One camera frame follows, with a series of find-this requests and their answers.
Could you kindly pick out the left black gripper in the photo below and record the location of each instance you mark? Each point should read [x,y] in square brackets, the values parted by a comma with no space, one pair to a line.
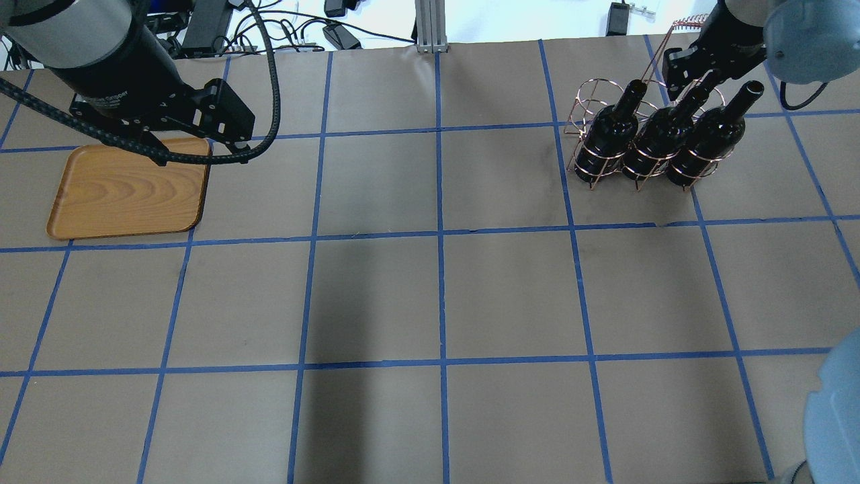
[115,82]

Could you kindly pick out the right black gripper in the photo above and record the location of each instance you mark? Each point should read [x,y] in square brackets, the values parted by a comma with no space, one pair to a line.
[741,40]

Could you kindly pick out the black wine bottle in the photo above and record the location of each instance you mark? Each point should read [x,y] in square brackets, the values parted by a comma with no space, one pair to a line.
[665,132]
[714,137]
[609,136]

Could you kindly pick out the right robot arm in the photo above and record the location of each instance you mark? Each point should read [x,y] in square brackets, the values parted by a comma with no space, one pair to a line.
[802,41]

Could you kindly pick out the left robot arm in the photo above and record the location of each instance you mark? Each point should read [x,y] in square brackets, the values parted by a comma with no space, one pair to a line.
[38,26]

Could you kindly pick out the wooden tray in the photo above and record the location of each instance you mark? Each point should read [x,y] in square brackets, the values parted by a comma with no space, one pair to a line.
[107,193]

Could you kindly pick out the black power adapter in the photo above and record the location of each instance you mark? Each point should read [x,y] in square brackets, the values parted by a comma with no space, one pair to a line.
[341,38]

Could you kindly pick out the copper wire bottle basket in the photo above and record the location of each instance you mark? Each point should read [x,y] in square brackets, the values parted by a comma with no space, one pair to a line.
[637,132]

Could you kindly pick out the aluminium frame post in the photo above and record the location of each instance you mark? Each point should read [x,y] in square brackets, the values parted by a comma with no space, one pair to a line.
[430,26]

